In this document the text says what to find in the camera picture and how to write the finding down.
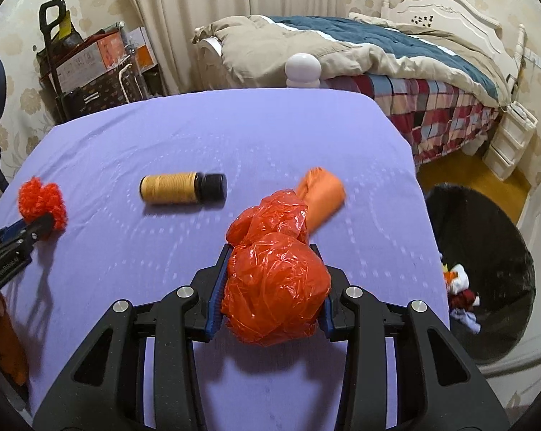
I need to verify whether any cardboard box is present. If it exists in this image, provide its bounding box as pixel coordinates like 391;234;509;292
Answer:
55;31;132;95

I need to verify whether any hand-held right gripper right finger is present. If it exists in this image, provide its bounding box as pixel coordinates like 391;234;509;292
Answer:
310;243;510;431

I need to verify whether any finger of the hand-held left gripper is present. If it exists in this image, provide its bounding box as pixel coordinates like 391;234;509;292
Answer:
10;213;56;256
0;223;29;252

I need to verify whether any white and orange box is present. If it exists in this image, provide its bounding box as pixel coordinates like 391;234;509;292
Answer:
127;27;159;75

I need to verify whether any cream curtain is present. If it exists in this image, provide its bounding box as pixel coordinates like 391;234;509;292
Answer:
118;0;347;97

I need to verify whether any white cotton wad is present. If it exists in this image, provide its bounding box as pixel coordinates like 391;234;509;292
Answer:
447;264;468;288

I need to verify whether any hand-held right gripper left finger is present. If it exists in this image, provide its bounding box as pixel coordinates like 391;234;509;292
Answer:
32;243;233;431

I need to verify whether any white plastic drawer unit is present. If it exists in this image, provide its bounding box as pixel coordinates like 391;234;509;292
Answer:
482;101;539;181

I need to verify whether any black hand trolley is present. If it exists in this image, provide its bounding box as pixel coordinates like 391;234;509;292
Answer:
38;1;74;122

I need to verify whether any dark red cloth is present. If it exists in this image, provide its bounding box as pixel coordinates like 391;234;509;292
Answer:
450;289;480;310

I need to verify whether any bed with quilt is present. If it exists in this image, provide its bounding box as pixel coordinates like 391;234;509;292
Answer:
192;15;511;108

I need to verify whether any bin with black liner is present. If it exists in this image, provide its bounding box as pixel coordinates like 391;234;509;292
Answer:
425;182;537;365

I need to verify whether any white round bedpost knob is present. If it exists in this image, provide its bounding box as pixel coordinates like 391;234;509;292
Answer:
284;52;322;89

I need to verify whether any yellow bottle black cap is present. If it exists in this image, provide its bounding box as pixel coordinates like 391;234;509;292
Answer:
139;172;228;206

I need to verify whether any purple paper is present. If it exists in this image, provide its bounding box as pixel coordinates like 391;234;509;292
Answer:
450;307;481;334

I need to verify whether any checked bed sheet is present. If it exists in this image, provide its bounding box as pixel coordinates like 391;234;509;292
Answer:
324;73;504;164

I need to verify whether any orange fabric pouch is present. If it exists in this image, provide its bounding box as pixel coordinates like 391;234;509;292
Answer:
295;167;347;236

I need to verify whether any white bed frame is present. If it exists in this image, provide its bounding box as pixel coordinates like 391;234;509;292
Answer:
380;0;529;82

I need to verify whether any red plastic bag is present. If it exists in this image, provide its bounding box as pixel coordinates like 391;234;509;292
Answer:
221;190;332;347

